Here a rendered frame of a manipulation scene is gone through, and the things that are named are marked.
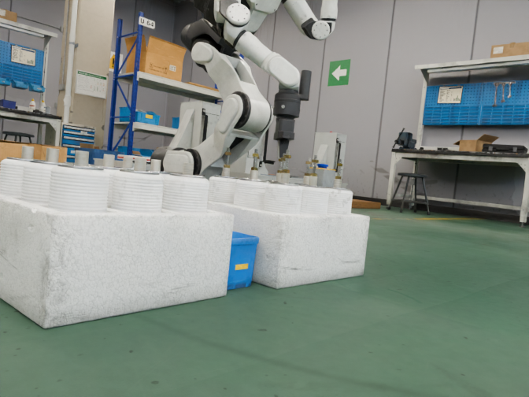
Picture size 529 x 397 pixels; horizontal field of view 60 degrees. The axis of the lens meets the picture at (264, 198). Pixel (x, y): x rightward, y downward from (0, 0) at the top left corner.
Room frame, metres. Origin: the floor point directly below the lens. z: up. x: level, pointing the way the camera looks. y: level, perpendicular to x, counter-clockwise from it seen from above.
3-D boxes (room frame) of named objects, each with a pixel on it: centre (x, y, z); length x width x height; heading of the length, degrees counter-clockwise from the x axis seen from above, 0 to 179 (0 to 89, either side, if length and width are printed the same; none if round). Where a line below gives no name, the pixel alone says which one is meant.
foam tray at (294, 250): (1.36, -0.05, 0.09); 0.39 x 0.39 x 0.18; 46
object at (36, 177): (0.88, 0.41, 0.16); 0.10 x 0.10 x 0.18
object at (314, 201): (1.28, -0.13, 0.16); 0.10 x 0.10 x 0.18
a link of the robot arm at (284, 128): (1.52, -0.04, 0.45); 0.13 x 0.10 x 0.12; 8
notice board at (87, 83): (7.10, 2.83, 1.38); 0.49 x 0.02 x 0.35; 136
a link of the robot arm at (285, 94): (1.53, -0.06, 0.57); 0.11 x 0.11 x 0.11; 86
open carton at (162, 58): (6.52, 1.75, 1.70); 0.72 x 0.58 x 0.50; 140
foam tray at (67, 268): (0.96, 0.34, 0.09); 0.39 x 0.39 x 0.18; 49
